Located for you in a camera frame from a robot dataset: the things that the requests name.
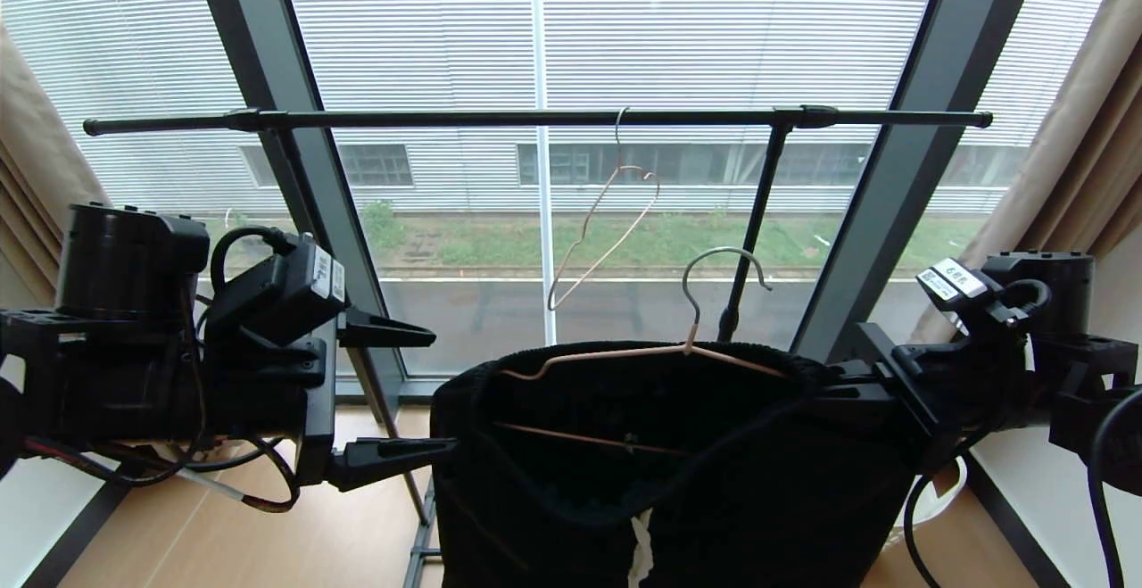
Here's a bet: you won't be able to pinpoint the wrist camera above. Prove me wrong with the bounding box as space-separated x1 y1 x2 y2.
203 229 351 350
892 257 1054 377

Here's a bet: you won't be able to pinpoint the window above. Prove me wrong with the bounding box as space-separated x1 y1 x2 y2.
0 0 1130 403

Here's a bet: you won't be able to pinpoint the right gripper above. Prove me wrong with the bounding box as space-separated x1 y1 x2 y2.
850 321 1055 475

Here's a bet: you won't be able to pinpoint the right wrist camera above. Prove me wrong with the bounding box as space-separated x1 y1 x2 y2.
892 257 1054 377

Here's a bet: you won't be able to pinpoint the pink clothes hanger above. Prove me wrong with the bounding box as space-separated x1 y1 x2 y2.
495 246 791 458
546 106 662 312

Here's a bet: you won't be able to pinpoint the black clothes rack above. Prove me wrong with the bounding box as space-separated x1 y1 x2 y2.
82 104 994 588

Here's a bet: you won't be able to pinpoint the beige curtain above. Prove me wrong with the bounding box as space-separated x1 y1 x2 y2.
0 26 269 482
910 0 1142 348

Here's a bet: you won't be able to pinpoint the white laundry basket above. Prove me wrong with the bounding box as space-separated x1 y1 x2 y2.
892 457 970 546

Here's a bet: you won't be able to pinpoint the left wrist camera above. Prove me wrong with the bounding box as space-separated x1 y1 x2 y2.
203 229 351 350

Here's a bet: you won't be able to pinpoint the black shorts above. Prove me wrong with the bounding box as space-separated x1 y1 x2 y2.
430 341 922 588

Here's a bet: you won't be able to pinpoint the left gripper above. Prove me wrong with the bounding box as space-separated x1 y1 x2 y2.
201 305 459 493

